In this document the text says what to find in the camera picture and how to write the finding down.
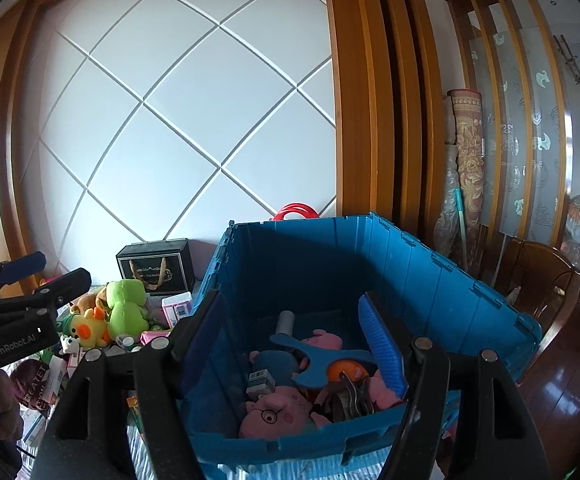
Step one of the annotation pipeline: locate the pig plush orange dress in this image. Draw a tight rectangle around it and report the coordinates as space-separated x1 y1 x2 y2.
313 360 403 422

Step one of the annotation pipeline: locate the blue plastic hanger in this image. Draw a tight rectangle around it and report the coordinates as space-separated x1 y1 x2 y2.
270 334 375 389

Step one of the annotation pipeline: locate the small teal medicine box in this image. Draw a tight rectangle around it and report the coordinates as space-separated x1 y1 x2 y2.
245 368 276 402

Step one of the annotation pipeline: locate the pig plush with glasses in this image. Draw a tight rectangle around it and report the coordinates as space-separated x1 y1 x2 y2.
239 386 331 441

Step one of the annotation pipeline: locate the pig plush blue body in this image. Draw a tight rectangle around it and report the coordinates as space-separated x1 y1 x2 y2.
249 350 301 387

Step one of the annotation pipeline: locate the pig plush red dress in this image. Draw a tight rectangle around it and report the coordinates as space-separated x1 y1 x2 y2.
303 330 343 351

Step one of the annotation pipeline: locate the person's right hand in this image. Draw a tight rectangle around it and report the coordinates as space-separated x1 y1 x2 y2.
0 370 23 442

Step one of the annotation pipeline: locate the brown bear plush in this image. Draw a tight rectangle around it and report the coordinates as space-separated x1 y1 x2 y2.
70 287 109 315

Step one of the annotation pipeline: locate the light blue tablecloth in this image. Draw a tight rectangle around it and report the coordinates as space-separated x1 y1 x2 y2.
16 278 446 480

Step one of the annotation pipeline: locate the yellow duck plush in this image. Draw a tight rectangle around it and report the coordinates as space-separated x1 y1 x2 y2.
68 307 111 349

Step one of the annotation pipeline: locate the maroon cap with lettering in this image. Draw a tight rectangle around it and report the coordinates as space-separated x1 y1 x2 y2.
10 359 49 412

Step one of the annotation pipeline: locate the green frog plush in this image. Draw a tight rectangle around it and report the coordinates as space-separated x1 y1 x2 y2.
106 278 149 339

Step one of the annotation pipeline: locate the black gift box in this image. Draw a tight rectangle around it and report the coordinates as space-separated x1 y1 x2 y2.
115 238 197 296

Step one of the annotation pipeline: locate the white pink carton box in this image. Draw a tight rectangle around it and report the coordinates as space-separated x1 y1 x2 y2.
161 292 193 328

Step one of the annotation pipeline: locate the wooden chair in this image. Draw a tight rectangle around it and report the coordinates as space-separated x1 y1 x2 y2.
495 237 580 384

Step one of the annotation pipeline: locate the blue plastic storage crate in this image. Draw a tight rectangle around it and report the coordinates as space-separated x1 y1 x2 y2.
179 214 549 479

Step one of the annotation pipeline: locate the rolled patterned carpet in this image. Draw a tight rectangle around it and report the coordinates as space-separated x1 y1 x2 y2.
447 89 485 243

